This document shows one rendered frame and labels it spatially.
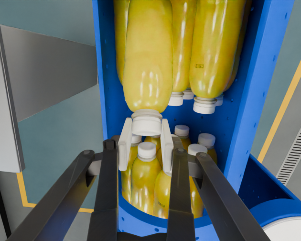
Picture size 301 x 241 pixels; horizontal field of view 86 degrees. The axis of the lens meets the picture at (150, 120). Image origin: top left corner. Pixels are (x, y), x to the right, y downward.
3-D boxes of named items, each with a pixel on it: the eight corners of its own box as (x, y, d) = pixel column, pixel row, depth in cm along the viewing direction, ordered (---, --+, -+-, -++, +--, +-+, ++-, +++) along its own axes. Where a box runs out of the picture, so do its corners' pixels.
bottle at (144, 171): (164, 212, 42) (168, 150, 35) (149, 235, 36) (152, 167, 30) (142, 199, 45) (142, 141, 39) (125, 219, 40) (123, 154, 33)
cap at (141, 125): (125, 118, 21) (124, 131, 20) (151, 114, 19) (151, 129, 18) (142, 124, 24) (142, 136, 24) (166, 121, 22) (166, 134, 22)
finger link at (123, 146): (126, 171, 15) (118, 171, 15) (132, 137, 22) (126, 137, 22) (125, 144, 14) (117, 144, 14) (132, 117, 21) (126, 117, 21)
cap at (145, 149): (159, 152, 35) (159, 145, 34) (149, 160, 32) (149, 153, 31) (144, 147, 37) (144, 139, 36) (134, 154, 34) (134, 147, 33)
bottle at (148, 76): (119, 1, 25) (108, 118, 20) (159, -25, 21) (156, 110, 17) (144, 32, 31) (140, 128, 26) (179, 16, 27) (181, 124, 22)
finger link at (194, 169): (175, 163, 13) (211, 165, 13) (169, 136, 18) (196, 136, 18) (173, 178, 14) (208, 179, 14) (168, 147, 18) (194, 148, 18)
